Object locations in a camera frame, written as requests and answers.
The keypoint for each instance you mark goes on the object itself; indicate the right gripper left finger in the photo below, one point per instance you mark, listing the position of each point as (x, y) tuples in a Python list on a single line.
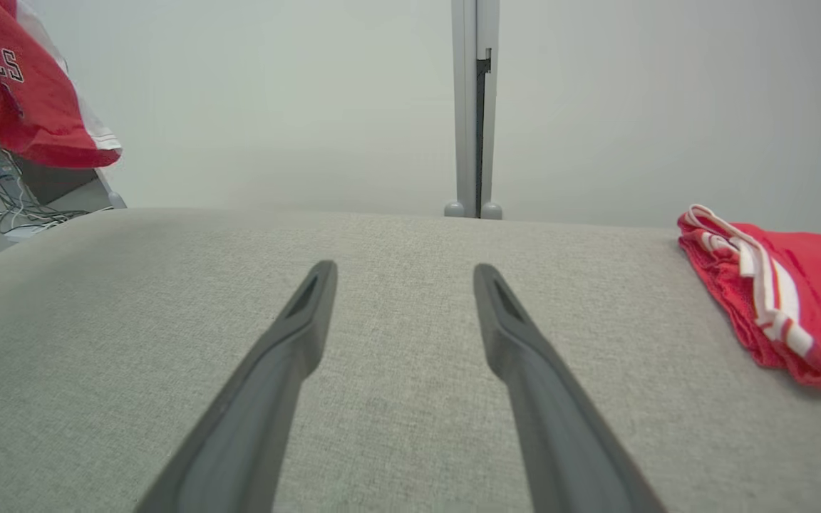
[(261, 399)]

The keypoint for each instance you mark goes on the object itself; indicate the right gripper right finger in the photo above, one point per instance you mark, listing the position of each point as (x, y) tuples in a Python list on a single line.
[(553, 413)]

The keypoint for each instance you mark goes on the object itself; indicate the red mesh garment striped trim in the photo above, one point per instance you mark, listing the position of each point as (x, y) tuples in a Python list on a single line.
[(809, 299)]

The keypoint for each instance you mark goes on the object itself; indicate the white table leg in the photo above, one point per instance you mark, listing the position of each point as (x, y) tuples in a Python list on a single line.
[(111, 189)]

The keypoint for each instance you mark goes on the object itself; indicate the red jersey with black lettering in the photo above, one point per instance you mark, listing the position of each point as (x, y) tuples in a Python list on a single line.
[(26, 92)]

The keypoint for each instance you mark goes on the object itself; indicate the aluminium profile post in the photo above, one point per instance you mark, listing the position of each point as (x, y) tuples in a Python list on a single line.
[(466, 107)]

